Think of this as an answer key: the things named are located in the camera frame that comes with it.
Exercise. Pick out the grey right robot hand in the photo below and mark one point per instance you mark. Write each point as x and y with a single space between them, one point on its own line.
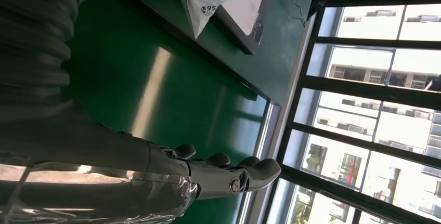
103 167

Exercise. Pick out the green conveyor belt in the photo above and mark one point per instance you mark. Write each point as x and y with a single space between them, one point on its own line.
120 78

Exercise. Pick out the white and blue scanner plate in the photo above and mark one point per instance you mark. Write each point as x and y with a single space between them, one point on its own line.
244 9

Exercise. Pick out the silver conveyor rail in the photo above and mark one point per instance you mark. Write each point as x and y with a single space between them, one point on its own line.
272 129

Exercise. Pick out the black window frame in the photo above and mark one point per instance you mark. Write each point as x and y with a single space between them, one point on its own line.
361 91

